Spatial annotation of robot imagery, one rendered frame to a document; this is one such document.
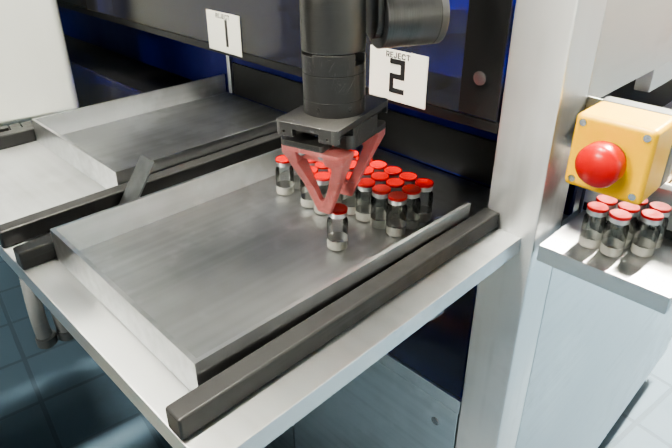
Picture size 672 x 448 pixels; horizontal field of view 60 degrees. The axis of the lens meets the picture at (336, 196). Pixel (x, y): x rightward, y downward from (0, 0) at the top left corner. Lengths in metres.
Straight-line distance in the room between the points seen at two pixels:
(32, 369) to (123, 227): 1.31
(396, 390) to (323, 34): 0.59
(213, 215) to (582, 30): 0.42
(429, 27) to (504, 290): 0.32
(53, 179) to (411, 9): 0.52
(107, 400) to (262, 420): 1.34
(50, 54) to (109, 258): 0.73
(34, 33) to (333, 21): 0.87
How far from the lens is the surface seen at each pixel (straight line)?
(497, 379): 0.78
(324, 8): 0.50
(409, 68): 0.68
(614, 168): 0.55
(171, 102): 1.06
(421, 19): 0.53
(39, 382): 1.89
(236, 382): 0.44
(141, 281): 0.59
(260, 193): 0.72
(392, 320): 0.52
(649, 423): 1.80
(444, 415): 0.88
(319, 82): 0.51
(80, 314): 0.57
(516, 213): 0.65
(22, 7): 1.28
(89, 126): 1.00
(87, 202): 0.71
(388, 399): 0.95
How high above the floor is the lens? 1.21
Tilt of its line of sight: 27 degrees down
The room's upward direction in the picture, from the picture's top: straight up
